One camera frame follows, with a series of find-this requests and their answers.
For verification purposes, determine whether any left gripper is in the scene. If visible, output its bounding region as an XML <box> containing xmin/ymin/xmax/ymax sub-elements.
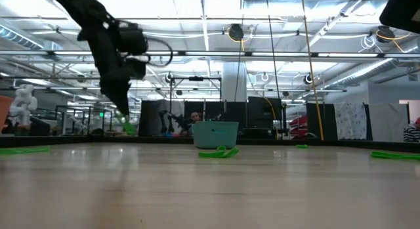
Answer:
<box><xmin>77</xmin><ymin>20</ymin><xmax>148</xmax><ymax>116</ymax></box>

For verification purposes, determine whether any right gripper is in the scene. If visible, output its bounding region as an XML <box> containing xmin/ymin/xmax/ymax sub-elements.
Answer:
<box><xmin>379</xmin><ymin>0</ymin><xmax>420</xmax><ymax>35</ymax></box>

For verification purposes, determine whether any orange plastic basket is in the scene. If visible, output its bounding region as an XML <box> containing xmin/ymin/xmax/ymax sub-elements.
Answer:
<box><xmin>0</xmin><ymin>94</ymin><xmax>14</xmax><ymax>132</ymax></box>

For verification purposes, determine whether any person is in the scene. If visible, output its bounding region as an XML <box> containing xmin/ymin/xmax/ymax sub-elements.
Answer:
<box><xmin>178</xmin><ymin>111</ymin><xmax>203</xmax><ymax>138</ymax></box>
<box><xmin>403</xmin><ymin>117</ymin><xmax>420</xmax><ymax>144</ymax></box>

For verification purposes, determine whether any white humanoid robot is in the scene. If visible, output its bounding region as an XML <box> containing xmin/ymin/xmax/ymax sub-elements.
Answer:
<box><xmin>9</xmin><ymin>83</ymin><xmax>39</xmax><ymax>131</ymax></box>

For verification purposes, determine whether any black partition panel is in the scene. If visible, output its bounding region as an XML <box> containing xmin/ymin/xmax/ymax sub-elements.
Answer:
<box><xmin>305</xmin><ymin>102</ymin><xmax>373</xmax><ymax>141</ymax></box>
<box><xmin>183</xmin><ymin>100</ymin><xmax>248</xmax><ymax>131</ymax></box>

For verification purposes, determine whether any plain white cloth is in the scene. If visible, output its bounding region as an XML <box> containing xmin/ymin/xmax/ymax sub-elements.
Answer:
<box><xmin>368</xmin><ymin>102</ymin><xmax>410</xmax><ymax>143</ymax></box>

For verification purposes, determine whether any white building column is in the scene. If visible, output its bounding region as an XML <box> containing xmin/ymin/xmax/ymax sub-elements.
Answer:
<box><xmin>222</xmin><ymin>60</ymin><xmax>248</xmax><ymax>102</ymax></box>

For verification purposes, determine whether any white patterned cloth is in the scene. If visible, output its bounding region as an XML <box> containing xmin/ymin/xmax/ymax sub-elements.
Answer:
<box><xmin>333</xmin><ymin>101</ymin><xmax>368</xmax><ymax>140</ymax></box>

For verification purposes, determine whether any black cabinet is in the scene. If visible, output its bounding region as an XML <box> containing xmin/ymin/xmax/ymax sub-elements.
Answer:
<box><xmin>247</xmin><ymin>96</ymin><xmax>287</xmax><ymax>138</ymax></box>

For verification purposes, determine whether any red object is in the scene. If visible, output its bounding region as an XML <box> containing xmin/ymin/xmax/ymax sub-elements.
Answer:
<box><xmin>287</xmin><ymin>114</ymin><xmax>308</xmax><ymax>138</ymax></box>

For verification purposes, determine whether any black workstation frame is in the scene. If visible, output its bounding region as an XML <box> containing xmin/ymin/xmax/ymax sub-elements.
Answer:
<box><xmin>54</xmin><ymin>104</ymin><xmax>115</xmax><ymax>135</ymax></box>

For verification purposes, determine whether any black aluminium table frame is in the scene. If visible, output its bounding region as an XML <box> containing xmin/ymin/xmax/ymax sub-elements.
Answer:
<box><xmin>0</xmin><ymin>134</ymin><xmax>420</xmax><ymax>154</ymax></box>

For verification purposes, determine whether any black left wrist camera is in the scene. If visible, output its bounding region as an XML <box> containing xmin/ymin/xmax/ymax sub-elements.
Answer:
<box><xmin>119</xmin><ymin>21</ymin><xmax>149</xmax><ymax>56</ymax></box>

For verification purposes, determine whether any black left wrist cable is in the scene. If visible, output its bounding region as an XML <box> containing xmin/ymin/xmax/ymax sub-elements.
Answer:
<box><xmin>143</xmin><ymin>37</ymin><xmax>175</xmax><ymax>68</ymax></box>

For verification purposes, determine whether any black gantry frame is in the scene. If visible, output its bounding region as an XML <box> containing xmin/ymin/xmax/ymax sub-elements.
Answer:
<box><xmin>169</xmin><ymin>75</ymin><xmax>223</xmax><ymax>102</ymax></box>

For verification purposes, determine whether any silver ceiling duct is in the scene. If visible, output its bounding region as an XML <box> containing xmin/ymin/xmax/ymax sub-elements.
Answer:
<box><xmin>323</xmin><ymin>56</ymin><xmax>420</xmax><ymax>89</ymax></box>

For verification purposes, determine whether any light teal handled basket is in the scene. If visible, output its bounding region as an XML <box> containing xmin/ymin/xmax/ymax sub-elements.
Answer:
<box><xmin>192</xmin><ymin>120</ymin><xmax>240</xmax><ymax>150</ymax></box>

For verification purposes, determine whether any yellow cable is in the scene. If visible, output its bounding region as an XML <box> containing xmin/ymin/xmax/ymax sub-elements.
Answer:
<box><xmin>300</xmin><ymin>0</ymin><xmax>325</xmax><ymax>141</ymax></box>

